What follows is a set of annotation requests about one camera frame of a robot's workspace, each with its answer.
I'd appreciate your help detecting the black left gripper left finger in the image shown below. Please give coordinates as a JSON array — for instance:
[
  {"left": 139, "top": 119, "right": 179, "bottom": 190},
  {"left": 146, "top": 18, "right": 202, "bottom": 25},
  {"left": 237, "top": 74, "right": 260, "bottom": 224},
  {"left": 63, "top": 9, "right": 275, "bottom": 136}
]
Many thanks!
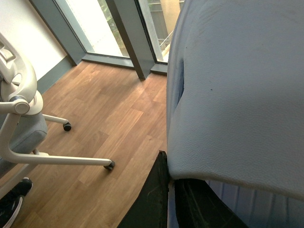
[{"left": 118, "top": 151, "right": 169, "bottom": 228}]

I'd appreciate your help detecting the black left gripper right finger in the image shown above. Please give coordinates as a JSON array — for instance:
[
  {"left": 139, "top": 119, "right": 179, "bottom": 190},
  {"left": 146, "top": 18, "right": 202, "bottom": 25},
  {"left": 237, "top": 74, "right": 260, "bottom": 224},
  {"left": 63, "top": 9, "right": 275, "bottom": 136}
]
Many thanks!
[{"left": 174, "top": 179, "right": 247, "bottom": 228}]

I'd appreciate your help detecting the light blue slide slipper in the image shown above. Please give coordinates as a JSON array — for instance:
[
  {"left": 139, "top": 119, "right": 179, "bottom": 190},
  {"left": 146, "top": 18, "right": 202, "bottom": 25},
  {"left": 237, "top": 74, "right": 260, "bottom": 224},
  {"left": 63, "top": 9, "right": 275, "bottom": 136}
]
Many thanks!
[{"left": 167, "top": 0, "right": 304, "bottom": 228}]

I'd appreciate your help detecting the black white sneaker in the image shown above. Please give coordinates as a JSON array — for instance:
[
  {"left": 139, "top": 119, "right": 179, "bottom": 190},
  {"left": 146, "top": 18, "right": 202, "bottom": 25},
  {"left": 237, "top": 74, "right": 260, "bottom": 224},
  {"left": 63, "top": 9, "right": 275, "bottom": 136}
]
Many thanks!
[{"left": 0, "top": 177, "right": 33, "bottom": 228}]

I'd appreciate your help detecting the white grey office chair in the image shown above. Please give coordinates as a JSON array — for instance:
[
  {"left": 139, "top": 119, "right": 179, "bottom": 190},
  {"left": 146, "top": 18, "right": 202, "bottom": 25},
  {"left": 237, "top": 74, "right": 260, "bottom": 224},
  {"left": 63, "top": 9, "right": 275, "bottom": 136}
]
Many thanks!
[{"left": 0, "top": 35, "right": 115, "bottom": 185}]

